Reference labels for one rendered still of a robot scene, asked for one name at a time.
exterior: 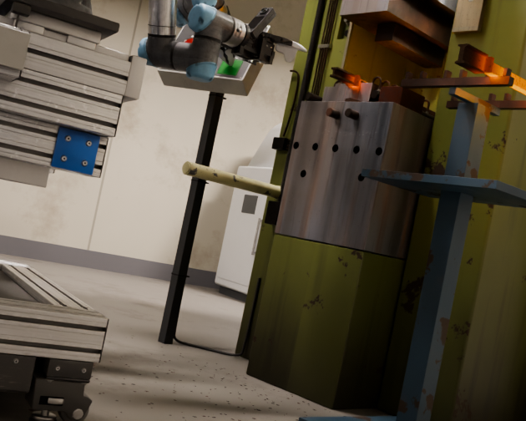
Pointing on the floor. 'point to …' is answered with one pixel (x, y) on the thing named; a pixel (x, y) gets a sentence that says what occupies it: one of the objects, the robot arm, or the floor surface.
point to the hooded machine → (245, 224)
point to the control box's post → (190, 220)
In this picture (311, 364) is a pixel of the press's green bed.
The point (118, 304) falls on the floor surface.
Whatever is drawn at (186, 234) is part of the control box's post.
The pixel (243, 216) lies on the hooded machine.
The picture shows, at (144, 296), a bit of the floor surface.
